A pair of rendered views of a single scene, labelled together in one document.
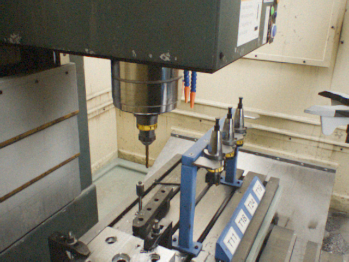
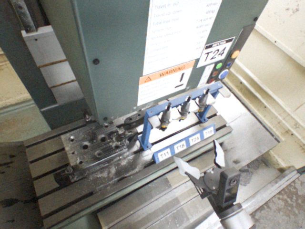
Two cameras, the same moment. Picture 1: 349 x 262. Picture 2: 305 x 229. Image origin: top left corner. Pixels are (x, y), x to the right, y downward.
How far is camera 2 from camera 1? 0.59 m
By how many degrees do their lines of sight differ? 38
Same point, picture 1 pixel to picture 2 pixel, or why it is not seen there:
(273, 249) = (198, 162)
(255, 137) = (246, 92)
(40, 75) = not seen: hidden behind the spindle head
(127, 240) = (112, 130)
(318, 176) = (266, 138)
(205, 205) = (174, 124)
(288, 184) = (243, 131)
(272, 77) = (278, 63)
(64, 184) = not seen: hidden behind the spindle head
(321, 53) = not seen: outside the picture
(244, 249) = (169, 161)
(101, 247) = (99, 127)
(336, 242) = (244, 176)
